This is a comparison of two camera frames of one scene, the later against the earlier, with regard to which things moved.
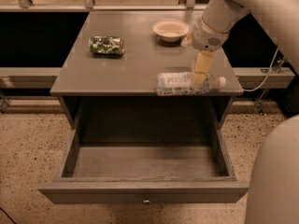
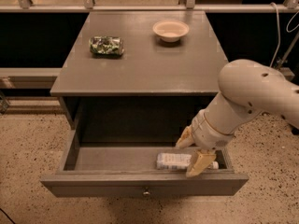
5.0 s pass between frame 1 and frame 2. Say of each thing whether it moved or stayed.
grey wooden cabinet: stayed
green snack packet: stayed
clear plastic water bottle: moved
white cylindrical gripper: moved
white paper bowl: stayed
